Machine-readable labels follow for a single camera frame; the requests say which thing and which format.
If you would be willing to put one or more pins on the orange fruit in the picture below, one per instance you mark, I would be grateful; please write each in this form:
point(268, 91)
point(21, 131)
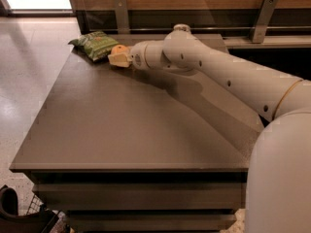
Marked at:
point(118, 49)

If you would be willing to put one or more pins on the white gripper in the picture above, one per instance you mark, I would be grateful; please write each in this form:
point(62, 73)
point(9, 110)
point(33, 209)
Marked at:
point(137, 58)

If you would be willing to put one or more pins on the grey drawer cabinet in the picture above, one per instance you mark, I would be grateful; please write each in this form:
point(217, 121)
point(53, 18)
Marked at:
point(130, 151)

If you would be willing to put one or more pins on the wooden side counter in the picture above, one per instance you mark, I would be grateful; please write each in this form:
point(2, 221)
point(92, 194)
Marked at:
point(269, 42)

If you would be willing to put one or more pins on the left metal wall bracket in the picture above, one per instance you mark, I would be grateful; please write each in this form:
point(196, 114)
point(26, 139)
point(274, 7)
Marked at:
point(122, 19)

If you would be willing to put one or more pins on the metal wall bracket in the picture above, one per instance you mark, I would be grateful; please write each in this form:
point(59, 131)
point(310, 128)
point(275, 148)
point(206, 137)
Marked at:
point(122, 19)
point(265, 14)

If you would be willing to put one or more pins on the green jalapeno chip bag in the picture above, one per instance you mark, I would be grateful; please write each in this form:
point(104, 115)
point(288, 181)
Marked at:
point(96, 45)

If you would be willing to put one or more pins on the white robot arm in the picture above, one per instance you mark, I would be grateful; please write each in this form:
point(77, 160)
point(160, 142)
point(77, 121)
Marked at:
point(278, 189)

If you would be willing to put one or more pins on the right metal wall bracket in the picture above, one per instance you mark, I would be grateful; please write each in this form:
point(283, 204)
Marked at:
point(265, 14)

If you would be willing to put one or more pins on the silver soda can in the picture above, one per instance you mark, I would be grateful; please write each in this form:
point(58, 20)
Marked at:
point(181, 27)

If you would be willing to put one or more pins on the black wire basket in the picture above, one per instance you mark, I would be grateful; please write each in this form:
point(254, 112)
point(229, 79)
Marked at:
point(42, 220)

